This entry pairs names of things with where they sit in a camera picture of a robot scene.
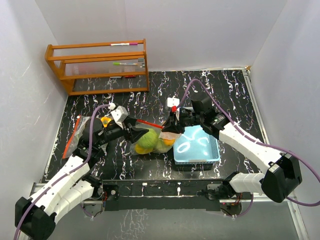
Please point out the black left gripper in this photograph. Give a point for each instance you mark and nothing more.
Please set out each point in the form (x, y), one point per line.
(134, 133)

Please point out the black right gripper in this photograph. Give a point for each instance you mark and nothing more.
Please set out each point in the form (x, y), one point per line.
(171, 126)

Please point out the green cabbage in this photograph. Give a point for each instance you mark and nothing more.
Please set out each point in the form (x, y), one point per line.
(149, 140)
(160, 146)

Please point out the orange yellow mango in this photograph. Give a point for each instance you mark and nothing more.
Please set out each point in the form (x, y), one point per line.
(168, 142)

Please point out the yellow starfruit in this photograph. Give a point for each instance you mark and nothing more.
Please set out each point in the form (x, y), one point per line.
(141, 150)

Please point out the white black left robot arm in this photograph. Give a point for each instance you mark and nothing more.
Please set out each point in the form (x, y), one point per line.
(38, 215)

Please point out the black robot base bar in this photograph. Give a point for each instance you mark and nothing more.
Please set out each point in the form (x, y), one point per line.
(176, 194)

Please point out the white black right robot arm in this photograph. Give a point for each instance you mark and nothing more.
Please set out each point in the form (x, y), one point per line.
(279, 173)

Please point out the light blue plastic basket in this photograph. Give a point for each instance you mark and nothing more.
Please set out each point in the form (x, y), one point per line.
(195, 146)

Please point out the green capped marker pen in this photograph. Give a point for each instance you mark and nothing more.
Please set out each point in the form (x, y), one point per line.
(125, 64)

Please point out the grey binder clip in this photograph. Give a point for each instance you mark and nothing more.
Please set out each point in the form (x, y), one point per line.
(141, 62)

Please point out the wooden shelf rack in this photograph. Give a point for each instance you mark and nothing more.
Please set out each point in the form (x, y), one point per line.
(91, 61)

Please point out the pink white marker pen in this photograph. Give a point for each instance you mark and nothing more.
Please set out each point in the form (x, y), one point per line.
(124, 44)

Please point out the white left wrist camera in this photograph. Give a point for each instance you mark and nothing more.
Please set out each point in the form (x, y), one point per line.
(118, 113)

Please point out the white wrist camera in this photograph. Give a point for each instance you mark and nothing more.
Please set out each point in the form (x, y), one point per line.
(118, 113)
(172, 104)

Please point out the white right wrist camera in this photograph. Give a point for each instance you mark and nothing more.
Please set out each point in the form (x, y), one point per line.
(172, 104)

